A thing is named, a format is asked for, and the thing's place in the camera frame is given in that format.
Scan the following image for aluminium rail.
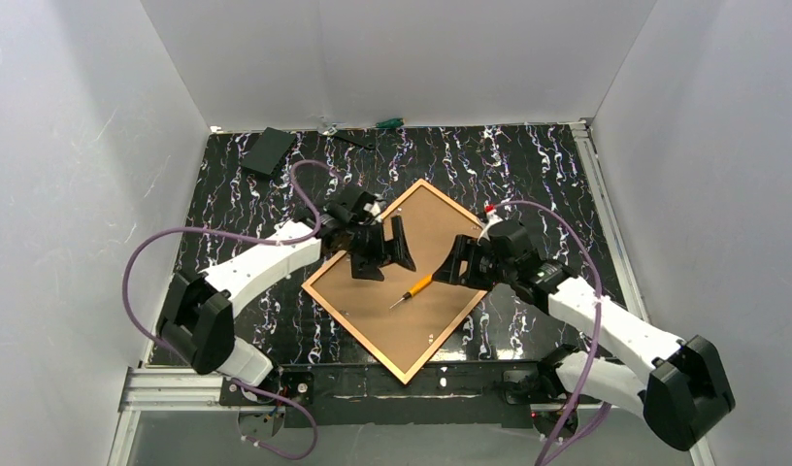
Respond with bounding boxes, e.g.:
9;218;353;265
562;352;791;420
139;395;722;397
122;364;701;413
568;120;650;323

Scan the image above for aluminium rail right side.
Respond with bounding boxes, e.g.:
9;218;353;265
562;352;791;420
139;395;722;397
568;120;650;323

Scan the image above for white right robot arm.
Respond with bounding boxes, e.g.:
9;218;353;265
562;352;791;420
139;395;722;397
432;218;736;450

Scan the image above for aluminium rail front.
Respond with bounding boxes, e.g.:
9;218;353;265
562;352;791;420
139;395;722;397
122;364;701;413

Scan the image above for silver metal clip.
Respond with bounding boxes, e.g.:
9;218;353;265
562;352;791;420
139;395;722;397
316;116;338;137

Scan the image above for orange screwdriver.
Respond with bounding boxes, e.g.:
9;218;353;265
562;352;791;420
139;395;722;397
389;275;433;310

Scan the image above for black flat tool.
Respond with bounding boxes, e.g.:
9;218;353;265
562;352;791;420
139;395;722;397
333;131;376;150

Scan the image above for orange wooden picture frame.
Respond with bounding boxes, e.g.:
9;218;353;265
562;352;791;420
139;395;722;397
302;180;485;384

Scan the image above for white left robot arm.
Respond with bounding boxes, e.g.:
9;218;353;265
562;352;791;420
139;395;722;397
156;185;416;386

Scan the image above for black rectangular box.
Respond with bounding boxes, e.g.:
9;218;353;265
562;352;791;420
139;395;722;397
241;127;297;180

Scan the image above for green handled screwdriver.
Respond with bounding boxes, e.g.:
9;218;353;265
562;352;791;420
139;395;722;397
375;117;405;129

